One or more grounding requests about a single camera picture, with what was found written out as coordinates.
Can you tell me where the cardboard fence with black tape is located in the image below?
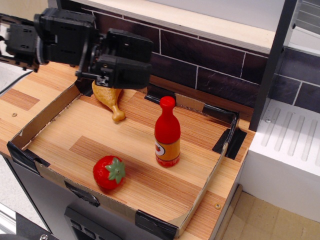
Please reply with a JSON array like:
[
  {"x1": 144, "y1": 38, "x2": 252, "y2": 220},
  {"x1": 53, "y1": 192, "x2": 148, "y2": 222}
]
[{"x1": 7, "y1": 85, "x2": 254, "y2": 240}]

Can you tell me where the black left side panel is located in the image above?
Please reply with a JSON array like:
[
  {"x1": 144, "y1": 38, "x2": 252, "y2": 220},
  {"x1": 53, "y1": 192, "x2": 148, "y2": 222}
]
[{"x1": 56, "y1": 0, "x2": 82, "y2": 12}]

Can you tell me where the black toy oven panel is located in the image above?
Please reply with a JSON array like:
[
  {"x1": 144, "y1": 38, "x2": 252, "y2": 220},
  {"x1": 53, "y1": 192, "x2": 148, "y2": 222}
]
[{"x1": 63, "y1": 206, "x2": 126, "y2": 240}]

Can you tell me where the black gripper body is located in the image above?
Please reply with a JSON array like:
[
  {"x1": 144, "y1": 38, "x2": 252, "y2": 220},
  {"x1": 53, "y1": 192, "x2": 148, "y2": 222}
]
[{"x1": 34, "y1": 8, "x2": 107, "y2": 80}]

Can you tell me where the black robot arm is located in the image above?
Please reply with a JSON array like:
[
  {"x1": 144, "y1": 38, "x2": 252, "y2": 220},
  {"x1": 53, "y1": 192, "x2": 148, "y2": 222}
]
[{"x1": 0, "y1": 8, "x2": 154, "y2": 93}]

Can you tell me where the plastic chicken drumstick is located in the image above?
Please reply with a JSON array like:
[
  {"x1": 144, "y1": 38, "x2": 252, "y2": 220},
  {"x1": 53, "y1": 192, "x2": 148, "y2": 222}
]
[{"x1": 91, "y1": 81, "x2": 126, "y2": 122}]

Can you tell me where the black vertical post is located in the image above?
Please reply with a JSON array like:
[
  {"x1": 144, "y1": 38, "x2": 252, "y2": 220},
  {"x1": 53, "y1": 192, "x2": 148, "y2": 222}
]
[{"x1": 249, "y1": 0, "x2": 301, "y2": 131}]

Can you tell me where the brass screw right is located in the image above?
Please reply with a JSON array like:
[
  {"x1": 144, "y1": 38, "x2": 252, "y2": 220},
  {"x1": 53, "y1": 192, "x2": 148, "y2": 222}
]
[{"x1": 214, "y1": 203, "x2": 222, "y2": 210}]

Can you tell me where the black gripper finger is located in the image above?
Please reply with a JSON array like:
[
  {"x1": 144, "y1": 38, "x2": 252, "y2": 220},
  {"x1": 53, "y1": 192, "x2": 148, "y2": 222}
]
[
  {"x1": 102, "y1": 28, "x2": 153, "y2": 63},
  {"x1": 88, "y1": 54, "x2": 152, "y2": 89}
]

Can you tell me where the white toy sink drainboard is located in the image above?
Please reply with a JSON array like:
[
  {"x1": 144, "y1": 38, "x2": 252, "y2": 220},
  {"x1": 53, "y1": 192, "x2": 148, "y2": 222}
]
[{"x1": 240, "y1": 100, "x2": 320, "y2": 222}]

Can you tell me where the red hot sauce bottle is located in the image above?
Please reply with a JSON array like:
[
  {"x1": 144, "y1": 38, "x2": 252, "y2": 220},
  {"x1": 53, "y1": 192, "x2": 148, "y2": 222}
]
[{"x1": 154, "y1": 96, "x2": 181, "y2": 168}]

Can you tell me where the red plastic strawberry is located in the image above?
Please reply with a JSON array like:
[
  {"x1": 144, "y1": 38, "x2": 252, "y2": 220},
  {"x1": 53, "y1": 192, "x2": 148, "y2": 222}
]
[{"x1": 92, "y1": 155, "x2": 126, "y2": 190}]

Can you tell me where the light wooden shelf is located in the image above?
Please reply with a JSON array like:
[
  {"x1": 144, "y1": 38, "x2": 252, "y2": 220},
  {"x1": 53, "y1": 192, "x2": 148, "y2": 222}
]
[{"x1": 78, "y1": 0, "x2": 275, "y2": 54}]

